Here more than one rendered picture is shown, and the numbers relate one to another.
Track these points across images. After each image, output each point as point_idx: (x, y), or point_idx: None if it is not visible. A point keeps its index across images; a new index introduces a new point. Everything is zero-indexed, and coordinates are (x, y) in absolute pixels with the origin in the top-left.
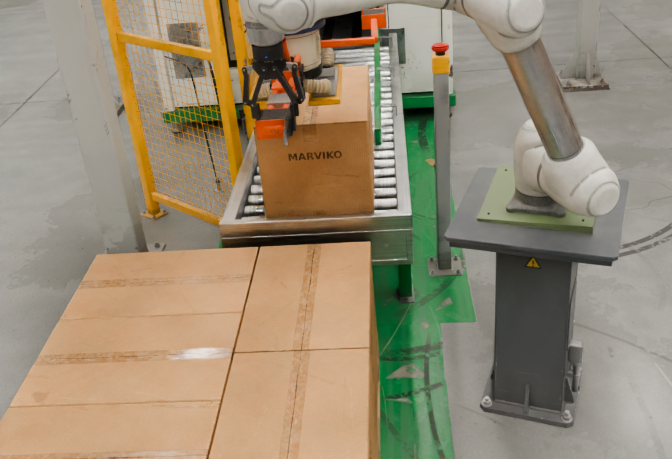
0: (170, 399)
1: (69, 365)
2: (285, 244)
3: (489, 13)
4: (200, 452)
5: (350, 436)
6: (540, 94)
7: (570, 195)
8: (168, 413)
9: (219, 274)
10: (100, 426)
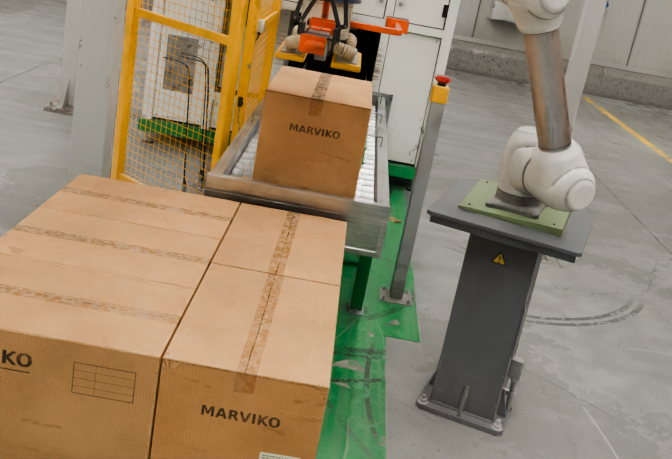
0: (146, 278)
1: (47, 236)
2: None
3: None
4: (173, 316)
5: (317, 336)
6: (548, 80)
7: (552, 185)
8: (143, 286)
9: (200, 211)
10: (76, 281)
